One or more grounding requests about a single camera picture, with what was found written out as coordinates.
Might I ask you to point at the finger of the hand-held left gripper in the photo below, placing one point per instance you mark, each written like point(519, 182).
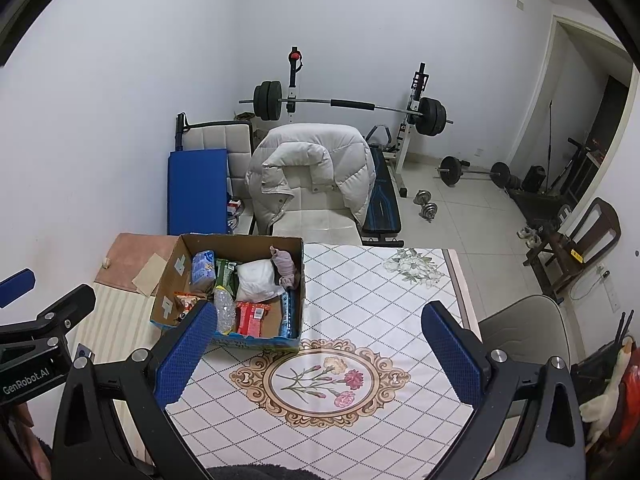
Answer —
point(70, 307)
point(17, 286)

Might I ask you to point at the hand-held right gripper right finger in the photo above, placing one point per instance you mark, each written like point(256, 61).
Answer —
point(452, 355)

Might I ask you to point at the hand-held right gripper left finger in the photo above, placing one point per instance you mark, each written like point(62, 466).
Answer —
point(187, 355)

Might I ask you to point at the orange snack packet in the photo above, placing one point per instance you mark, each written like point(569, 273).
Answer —
point(187, 302)

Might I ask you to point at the clear crinkled plastic packet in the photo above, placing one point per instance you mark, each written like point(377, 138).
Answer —
point(224, 307)

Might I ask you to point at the cardboard box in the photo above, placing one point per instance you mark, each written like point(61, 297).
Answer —
point(169, 286)

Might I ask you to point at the red snack packet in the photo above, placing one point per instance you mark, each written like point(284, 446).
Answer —
point(251, 317)

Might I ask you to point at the blue tissue pack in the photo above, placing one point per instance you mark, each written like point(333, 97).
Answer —
point(202, 267)

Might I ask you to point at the green packet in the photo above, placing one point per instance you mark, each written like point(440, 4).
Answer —
point(227, 272)

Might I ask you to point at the white plastic pack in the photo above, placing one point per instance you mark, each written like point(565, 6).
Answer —
point(255, 280)

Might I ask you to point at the blue white strip packet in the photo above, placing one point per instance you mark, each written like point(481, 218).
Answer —
point(288, 317)

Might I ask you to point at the purple pink cloth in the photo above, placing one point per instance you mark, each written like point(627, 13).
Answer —
point(285, 265)

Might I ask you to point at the pink cloth mat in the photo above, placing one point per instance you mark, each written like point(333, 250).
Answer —
point(130, 255)

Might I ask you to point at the beige plastic chair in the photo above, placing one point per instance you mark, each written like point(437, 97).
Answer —
point(530, 325)

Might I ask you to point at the beige cardboard piece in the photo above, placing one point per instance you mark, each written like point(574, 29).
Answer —
point(150, 275)

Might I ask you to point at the person's dark fleece clothing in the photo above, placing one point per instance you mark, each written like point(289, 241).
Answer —
point(250, 472)

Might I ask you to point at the black router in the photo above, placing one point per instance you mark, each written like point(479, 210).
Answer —
point(592, 365)

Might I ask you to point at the white shoe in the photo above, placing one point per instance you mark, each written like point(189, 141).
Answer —
point(524, 232)
point(535, 240)

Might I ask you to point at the chrome dumbbell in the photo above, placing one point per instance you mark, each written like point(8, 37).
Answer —
point(429, 211)
point(422, 197)

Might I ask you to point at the red white carton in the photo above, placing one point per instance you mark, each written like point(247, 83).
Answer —
point(235, 210)

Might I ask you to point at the white goose toy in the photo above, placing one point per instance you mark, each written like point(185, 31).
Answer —
point(607, 395)

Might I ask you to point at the blue folded mat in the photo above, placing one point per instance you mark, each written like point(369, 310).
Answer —
point(197, 190)

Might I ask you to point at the black blue weight bench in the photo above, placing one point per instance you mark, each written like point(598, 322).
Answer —
point(382, 200)

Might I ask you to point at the dark low bench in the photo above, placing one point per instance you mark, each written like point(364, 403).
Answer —
point(542, 205)

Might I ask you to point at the short barbell with black plates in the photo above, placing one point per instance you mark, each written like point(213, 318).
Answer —
point(472, 173)

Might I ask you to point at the red bag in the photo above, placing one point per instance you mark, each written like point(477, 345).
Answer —
point(631, 400)

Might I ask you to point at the white leather chair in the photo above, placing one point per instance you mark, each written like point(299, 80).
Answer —
point(320, 225)

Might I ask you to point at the black bag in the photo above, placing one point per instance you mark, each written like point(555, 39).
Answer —
point(533, 178)

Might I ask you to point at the dark wooden chair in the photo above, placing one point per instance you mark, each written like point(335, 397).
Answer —
point(600, 220)

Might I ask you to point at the white down jacket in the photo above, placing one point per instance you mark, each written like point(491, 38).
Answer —
point(310, 170)

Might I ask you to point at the white padded chair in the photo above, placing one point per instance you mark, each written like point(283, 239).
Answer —
point(220, 135)

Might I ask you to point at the black scooter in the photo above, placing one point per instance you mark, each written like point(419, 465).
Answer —
point(575, 165)

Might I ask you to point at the long black stick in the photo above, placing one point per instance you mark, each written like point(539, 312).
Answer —
point(549, 145)

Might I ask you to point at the long barbell with black plates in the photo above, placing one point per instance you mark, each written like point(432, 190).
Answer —
point(350, 105)

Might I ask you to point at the white barbell rack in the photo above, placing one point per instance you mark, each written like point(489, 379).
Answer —
point(291, 102)

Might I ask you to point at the white door frame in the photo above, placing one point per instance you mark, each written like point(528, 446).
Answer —
point(537, 90)

